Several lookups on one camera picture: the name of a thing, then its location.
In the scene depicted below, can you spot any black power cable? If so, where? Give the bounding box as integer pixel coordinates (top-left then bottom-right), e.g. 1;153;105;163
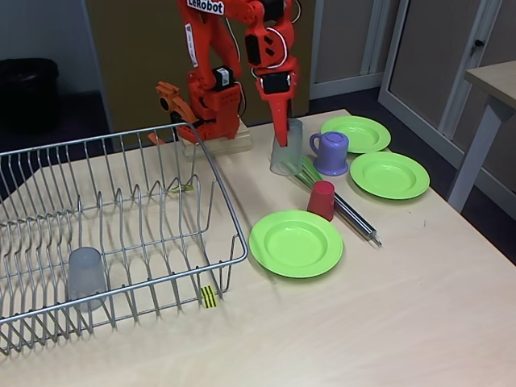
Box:
238;80;248;120

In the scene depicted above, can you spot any green whisk steel handle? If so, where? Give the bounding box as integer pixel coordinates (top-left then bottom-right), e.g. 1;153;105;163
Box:
292;155;383;248

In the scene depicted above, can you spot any wooden base block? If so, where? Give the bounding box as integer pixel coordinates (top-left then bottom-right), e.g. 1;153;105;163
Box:
180;120;254;161

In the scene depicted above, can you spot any brown cork board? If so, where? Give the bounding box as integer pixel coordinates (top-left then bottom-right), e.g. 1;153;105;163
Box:
86;0;316;130

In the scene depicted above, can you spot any metal wire dish rack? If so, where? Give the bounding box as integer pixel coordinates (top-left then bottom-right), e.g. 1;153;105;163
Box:
0;123;249;356

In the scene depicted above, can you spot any beige side table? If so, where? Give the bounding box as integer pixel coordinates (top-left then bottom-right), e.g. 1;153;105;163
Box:
446;60;516;213

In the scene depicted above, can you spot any red plastic cup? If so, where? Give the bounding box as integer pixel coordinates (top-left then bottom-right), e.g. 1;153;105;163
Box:
306;180;335;223

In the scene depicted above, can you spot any black trash bin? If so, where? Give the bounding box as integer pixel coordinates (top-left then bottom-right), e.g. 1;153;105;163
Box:
0;58;60;134

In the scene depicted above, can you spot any translucent grey plastic cup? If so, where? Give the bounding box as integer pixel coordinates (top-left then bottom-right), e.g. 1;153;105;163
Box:
268;118;304;177
67;247;106;312

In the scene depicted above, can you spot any grey office cabinet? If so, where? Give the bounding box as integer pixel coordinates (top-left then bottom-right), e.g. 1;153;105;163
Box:
310;0;516;190

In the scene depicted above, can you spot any orange plastic clamp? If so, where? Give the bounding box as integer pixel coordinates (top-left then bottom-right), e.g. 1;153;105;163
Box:
147;80;201;147

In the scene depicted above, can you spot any green plastic plate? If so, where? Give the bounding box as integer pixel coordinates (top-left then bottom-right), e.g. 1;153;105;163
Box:
320;115;392;155
348;151;430;201
248;209;344;279

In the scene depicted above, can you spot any purple plastic mug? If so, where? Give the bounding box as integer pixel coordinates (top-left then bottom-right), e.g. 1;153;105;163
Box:
309;131;350;177

